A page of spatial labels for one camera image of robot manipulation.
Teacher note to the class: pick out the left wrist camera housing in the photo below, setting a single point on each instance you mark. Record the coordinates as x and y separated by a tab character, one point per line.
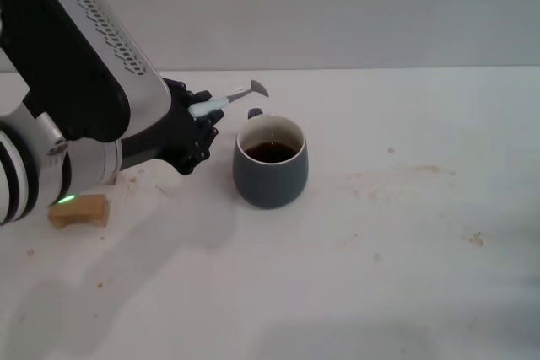
84	60

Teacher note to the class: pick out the light notched wooden block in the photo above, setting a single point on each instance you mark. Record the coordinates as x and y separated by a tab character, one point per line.
88	208

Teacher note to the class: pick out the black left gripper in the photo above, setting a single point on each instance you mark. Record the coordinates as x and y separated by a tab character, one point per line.
164	136

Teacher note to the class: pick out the grey ceramic cup with coffee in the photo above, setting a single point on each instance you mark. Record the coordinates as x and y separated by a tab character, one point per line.
270	183

